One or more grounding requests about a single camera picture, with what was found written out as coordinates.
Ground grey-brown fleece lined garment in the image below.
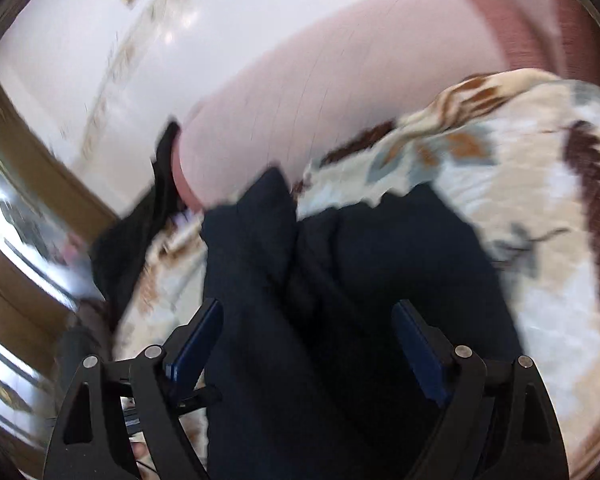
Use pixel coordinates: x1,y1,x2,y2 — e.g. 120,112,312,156
55,299,117,361

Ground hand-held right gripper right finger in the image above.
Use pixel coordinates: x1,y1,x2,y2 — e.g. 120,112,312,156
391,300,571,480

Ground wooden framed glass door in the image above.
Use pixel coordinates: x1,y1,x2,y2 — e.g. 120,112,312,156
0,60,123,461

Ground pink padded sofa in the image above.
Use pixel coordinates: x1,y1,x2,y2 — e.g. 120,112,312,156
176,0,600,211

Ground black garment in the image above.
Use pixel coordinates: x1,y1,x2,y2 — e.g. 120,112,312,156
90,119,212,321

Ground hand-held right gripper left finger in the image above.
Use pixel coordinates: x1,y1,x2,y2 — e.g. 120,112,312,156
42,299,224,480

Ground leaf printed fleece blanket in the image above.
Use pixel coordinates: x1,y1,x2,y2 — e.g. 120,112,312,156
112,67,600,480

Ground navy blue zip jacket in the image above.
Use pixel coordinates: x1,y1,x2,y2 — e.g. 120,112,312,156
200,165,526,480

